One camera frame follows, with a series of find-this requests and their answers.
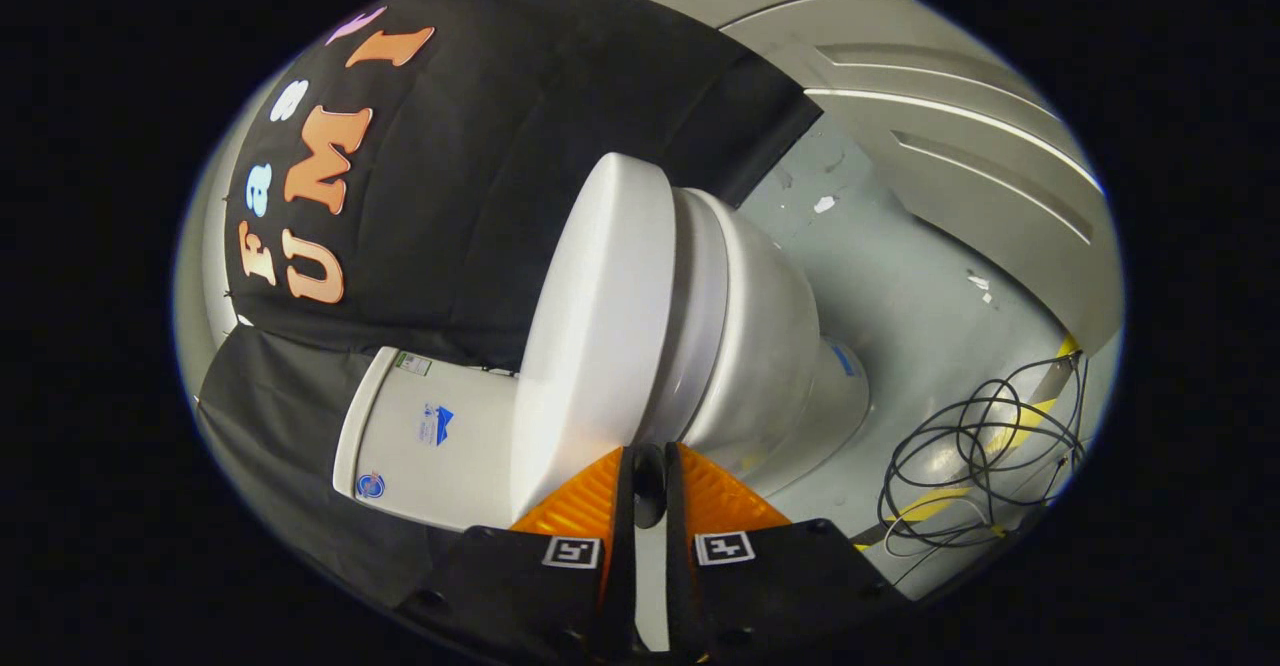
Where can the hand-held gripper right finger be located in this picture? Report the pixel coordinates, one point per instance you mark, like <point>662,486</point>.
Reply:
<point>678,586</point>

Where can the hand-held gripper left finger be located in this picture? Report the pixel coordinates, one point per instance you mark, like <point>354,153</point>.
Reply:
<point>628,586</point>

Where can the white toilet lid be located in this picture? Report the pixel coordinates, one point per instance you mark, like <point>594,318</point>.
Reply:
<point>600,326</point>

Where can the white toilet bowl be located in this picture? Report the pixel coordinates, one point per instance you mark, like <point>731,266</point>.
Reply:
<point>770,346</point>

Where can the white toilet seat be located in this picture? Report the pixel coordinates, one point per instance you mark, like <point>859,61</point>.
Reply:
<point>695,326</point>

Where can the black backdrop cloth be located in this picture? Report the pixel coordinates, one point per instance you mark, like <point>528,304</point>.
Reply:
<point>500,146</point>

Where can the grey cabinet with white top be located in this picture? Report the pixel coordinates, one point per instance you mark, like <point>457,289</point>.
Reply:
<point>950,126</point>

